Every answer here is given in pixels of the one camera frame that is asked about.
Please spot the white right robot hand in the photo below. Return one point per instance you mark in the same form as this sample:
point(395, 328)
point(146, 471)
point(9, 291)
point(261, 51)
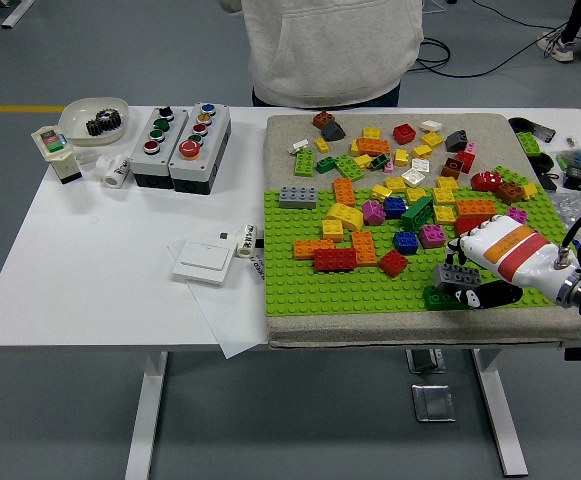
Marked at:
point(515, 250)

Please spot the pink square toy brick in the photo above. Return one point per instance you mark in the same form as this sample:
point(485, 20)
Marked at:
point(517, 215)
point(373, 212)
point(431, 236)

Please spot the long red toy brick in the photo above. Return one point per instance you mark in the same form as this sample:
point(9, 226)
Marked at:
point(335, 260)
point(467, 225)

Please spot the long grey toy brick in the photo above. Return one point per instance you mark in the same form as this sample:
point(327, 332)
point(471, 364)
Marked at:
point(298, 196)
point(457, 275)

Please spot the red rounded toy brick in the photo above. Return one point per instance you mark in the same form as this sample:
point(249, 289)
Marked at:
point(485, 181)

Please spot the long dark green toy brick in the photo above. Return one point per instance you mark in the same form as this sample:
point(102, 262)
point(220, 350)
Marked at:
point(416, 212)
point(437, 300)

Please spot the blue square toy brick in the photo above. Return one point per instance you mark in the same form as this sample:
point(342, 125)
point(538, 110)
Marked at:
point(394, 207)
point(406, 241)

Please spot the red square toy brick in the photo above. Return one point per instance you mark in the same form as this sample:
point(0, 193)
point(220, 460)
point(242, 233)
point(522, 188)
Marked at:
point(465, 161)
point(393, 263)
point(404, 134)

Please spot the brown oblong toy brick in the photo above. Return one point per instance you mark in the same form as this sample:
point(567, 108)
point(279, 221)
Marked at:
point(509, 192)

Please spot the long orange toy brick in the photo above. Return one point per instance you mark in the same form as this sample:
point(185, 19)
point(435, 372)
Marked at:
point(372, 146)
point(475, 208)
point(312, 249)

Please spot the small yellow toy brick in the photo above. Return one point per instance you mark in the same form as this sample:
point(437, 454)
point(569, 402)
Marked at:
point(321, 145)
point(529, 190)

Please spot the lime green toy plate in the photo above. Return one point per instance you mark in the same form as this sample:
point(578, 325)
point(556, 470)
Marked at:
point(512, 175)

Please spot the yellow square toy brick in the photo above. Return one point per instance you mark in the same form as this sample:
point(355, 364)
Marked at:
point(443, 196)
point(371, 133)
point(432, 139)
point(354, 148)
point(381, 192)
point(421, 151)
point(332, 230)
point(415, 194)
point(395, 184)
point(362, 161)
point(444, 214)
point(446, 182)

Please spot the brown hollow toy brick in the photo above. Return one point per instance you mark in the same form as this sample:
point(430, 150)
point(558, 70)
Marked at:
point(452, 167)

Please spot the small pink toy brick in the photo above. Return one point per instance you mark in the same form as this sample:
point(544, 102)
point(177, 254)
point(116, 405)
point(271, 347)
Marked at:
point(470, 148)
point(389, 167)

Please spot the dark grey sloped toy brick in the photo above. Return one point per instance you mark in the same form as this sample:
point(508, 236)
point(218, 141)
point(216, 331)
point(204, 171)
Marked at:
point(332, 131)
point(456, 141)

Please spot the white hollow toy brick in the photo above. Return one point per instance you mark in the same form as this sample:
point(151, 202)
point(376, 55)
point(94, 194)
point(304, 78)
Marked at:
point(413, 177)

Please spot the white square toy plate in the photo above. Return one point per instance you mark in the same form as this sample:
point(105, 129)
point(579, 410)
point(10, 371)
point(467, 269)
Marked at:
point(421, 165)

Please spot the narrow yellow toy brick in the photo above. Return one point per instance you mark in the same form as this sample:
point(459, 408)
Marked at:
point(401, 157)

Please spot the orange oblong toy brick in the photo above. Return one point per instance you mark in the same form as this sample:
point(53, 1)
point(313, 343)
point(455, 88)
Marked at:
point(344, 192)
point(364, 248)

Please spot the dark green hollow toy brick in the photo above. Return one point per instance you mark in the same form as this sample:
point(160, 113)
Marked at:
point(379, 161)

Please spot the yellow curved toy brick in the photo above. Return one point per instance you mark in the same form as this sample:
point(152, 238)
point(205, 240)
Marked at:
point(345, 216)

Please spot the long lime green toy brick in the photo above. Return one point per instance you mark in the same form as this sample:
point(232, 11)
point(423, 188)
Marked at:
point(349, 167)

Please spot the green toy baseplate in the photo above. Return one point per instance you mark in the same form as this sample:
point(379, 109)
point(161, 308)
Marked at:
point(320, 295)

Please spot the dark green square toy brick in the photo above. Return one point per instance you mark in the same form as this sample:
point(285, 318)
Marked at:
point(326, 165)

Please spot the brown square toy brick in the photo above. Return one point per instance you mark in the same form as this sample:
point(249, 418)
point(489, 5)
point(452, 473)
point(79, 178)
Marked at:
point(323, 120)

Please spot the white flat toy piece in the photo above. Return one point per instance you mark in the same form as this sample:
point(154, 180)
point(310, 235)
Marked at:
point(301, 145)

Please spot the crumpled clear plastic bag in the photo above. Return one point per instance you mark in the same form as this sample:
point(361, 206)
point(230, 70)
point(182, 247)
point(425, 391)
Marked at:
point(575, 205)

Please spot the black flat pad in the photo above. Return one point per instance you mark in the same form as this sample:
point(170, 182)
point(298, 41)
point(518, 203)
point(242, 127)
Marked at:
point(550, 181)

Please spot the lime green studded plate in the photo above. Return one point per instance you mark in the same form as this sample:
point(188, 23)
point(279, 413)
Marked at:
point(528, 143)

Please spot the dark clear rectangular block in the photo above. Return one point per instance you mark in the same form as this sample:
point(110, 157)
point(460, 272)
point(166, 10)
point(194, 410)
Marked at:
point(542, 132)

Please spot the small metal screw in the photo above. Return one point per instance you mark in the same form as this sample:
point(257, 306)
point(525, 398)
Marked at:
point(570, 138)

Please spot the white table leg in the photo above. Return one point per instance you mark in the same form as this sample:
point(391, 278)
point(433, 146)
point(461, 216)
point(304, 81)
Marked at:
point(502, 415)
point(145, 415)

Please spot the metal floor socket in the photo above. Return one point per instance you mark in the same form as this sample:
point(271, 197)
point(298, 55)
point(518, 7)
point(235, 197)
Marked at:
point(432, 402)

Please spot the bystander person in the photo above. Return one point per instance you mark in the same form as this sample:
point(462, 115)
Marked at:
point(562, 50)

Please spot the printed paper label strip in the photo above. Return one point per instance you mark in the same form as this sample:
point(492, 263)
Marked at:
point(259, 270)

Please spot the white labelled tube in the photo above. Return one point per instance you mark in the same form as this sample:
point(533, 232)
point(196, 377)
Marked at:
point(246, 240)

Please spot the white paper sheet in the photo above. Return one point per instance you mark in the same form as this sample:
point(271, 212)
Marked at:
point(230, 320)

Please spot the grey emergency-stop control box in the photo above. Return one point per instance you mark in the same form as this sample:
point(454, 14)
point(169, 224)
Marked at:
point(197, 165)

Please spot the grey four-button control box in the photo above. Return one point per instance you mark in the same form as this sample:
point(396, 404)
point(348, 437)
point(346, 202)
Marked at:
point(157, 160)

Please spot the white pipe tee fitting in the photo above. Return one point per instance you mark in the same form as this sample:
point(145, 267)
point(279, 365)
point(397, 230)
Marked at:
point(115, 172)

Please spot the black metal gear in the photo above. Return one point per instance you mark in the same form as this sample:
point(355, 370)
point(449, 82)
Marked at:
point(104, 122)

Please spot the white shallow bowl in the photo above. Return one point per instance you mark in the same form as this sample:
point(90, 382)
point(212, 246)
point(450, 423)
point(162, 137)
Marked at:
point(77, 125)

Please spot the white background desk foot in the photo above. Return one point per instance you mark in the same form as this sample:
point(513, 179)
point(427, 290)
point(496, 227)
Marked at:
point(17, 12)

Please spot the white wall switch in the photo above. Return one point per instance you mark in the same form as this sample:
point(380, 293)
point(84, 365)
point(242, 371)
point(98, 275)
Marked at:
point(202, 262)

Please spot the white red-green pushbutton switch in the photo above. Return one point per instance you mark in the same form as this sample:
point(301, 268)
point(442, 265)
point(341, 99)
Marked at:
point(57, 150)

